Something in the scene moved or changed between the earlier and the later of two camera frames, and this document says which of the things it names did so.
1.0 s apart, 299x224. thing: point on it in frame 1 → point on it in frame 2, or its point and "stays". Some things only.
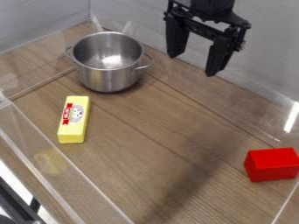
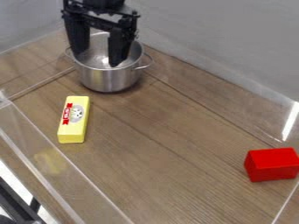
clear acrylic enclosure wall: x=150 y=111 stays
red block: x=272 y=164 stays
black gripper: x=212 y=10 → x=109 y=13
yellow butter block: x=74 y=120 stays
